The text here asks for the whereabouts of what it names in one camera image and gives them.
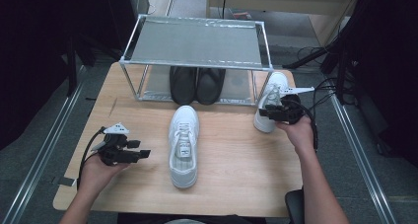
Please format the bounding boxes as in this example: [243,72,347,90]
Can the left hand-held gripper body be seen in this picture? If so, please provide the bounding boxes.
[98,122,142,167]

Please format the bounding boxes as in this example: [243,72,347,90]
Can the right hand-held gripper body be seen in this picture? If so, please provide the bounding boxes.
[275,86,315,124]

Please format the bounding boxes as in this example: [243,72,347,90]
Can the white sneaker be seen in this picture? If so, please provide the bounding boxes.
[253,71,290,133]
[168,105,200,189]

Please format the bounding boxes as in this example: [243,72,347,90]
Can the black slipper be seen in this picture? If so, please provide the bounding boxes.
[195,67,227,106]
[169,65,198,106]

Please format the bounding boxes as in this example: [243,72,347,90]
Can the metal two-tier shoe rack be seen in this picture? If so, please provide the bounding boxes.
[118,14,274,106]

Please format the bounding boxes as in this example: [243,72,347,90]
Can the person's right hand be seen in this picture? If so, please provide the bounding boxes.
[275,114,316,156]

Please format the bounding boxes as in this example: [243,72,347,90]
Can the person's left hand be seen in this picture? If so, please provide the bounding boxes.
[78,152,131,197]

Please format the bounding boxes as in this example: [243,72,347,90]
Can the grey tape piece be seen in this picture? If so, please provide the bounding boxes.
[51,176,77,187]

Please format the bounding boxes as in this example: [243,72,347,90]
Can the black tripod stand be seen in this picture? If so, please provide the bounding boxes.
[281,36,363,105]

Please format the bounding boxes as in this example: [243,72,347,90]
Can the person's grey shirt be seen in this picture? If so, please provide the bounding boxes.
[164,218,205,224]

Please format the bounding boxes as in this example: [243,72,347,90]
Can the red object on floor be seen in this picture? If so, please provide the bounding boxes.
[231,9,252,21]

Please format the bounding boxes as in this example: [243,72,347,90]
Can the black chair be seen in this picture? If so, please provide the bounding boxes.
[284,187,306,224]

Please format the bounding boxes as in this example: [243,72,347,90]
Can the dark curtain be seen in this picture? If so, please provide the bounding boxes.
[0,0,138,150]

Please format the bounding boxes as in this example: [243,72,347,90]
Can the right hand-held gripper black cable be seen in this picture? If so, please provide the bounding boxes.
[291,98,320,153]

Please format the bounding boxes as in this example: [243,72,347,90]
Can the hand-held gripper black cable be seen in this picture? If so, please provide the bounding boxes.
[291,98,320,153]
[76,126,108,190]

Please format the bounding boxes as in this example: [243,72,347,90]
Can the left hand-held gripper black cable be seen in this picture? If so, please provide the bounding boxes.
[76,126,108,190]

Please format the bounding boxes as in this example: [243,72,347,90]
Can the black floor cables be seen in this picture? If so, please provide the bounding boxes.
[295,45,341,133]

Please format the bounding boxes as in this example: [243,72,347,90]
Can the metal floor rail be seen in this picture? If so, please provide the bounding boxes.
[328,94,398,224]
[0,82,85,224]

